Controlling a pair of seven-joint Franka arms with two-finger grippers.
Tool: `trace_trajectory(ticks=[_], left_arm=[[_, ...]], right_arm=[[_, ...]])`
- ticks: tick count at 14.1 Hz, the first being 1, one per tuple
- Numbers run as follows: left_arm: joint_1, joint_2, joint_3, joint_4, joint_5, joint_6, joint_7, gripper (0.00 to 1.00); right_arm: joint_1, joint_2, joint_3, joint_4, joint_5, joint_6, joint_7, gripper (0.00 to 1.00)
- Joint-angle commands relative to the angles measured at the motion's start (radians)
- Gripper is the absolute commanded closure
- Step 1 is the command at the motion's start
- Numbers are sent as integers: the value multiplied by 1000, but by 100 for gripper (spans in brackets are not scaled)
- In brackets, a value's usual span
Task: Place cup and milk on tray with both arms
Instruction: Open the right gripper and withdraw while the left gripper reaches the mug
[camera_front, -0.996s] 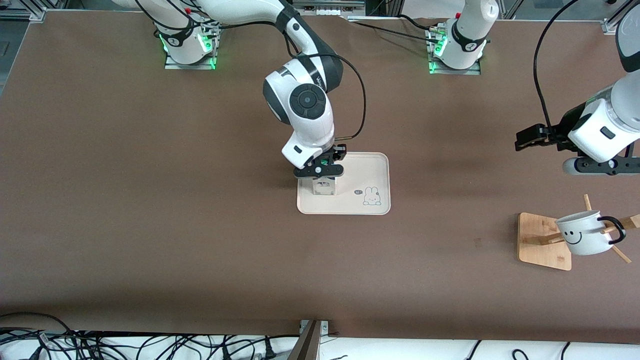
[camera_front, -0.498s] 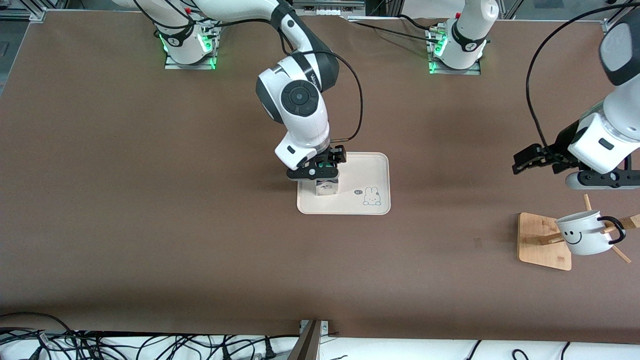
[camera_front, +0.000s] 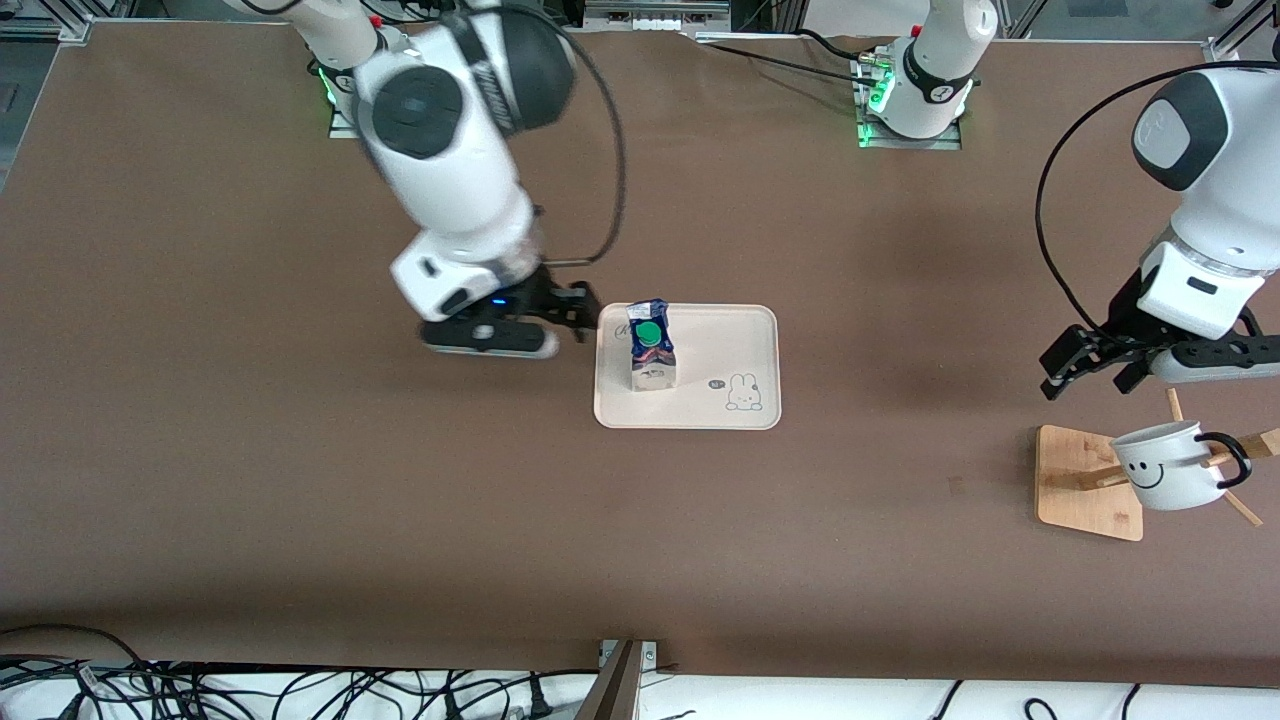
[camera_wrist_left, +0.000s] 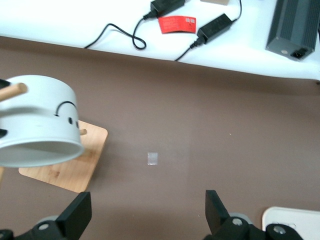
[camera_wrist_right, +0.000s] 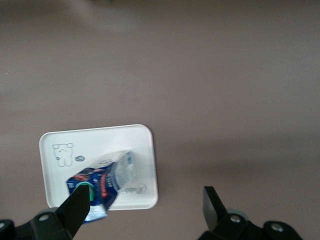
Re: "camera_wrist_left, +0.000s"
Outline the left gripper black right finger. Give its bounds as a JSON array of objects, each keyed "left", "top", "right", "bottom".
[{"left": 205, "top": 189, "right": 230, "bottom": 236}]

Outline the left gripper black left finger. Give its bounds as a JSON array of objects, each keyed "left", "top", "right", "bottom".
[{"left": 55, "top": 191, "right": 93, "bottom": 240}]

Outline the white smiley cup black handle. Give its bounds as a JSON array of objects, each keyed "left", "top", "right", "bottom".
[{"left": 0, "top": 74, "right": 85, "bottom": 169}]

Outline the cream rabbit print tray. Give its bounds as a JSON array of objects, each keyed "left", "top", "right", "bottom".
[{"left": 261, "top": 206, "right": 320, "bottom": 240}]

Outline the wooden mug stand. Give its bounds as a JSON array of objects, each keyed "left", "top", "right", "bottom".
[{"left": 0, "top": 82, "right": 109, "bottom": 194}]

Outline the small clear tape piece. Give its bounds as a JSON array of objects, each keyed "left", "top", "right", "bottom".
[{"left": 146, "top": 151, "right": 160, "bottom": 166}]

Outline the black power adapter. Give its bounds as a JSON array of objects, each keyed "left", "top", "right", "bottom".
[
  {"left": 196, "top": 12, "right": 237, "bottom": 44},
  {"left": 149, "top": 0, "right": 186, "bottom": 19}
]

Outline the red printed card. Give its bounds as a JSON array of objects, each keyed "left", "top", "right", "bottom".
[{"left": 157, "top": 15, "right": 197, "bottom": 35}]

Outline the dark grey ribbed metal box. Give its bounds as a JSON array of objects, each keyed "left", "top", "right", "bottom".
[{"left": 265, "top": 0, "right": 320, "bottom": 61}]

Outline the tan cardboard piece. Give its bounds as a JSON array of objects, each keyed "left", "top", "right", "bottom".
[{"left": 199, "top": 0, "right": 230, "bottom": 6}]

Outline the black adapter cable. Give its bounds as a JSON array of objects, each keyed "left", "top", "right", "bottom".
[
  {"left": 173, "top": 36, "right": 205, "bottom": 62},
  {"left": 229, "top": 0, "right": 243, "bottom": 24}
]

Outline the black adapter cable looped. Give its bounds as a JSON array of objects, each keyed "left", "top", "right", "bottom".
[{"left": 83, "top": 11, "right": 154, "bottom": 51}]

